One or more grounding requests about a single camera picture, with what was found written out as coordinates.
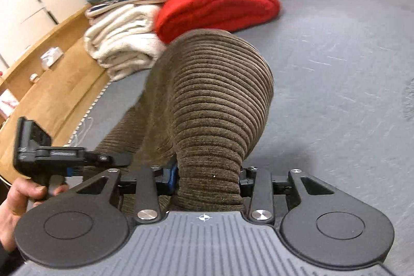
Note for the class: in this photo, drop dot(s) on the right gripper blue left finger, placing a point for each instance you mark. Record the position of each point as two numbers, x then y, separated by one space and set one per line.
166 179

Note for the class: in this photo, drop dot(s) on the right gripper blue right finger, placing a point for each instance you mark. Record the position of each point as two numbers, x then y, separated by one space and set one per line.
247 181

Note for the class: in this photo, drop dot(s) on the brown corduroy pants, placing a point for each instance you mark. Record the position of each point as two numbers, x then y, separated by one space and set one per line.
205 103

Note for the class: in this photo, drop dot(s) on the person's left hand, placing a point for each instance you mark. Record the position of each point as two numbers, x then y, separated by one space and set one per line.
15 205

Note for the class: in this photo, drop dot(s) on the cream folded blanket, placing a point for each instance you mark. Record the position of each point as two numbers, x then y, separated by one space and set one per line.
124 41

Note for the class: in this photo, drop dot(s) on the grey quilted mattress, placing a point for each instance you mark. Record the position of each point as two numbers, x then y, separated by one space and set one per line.
343 103

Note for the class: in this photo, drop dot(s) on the red folded blanket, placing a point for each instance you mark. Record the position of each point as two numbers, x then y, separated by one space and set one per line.
179 16

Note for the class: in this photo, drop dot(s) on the wooden bed frame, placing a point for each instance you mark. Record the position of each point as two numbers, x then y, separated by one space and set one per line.
56 83

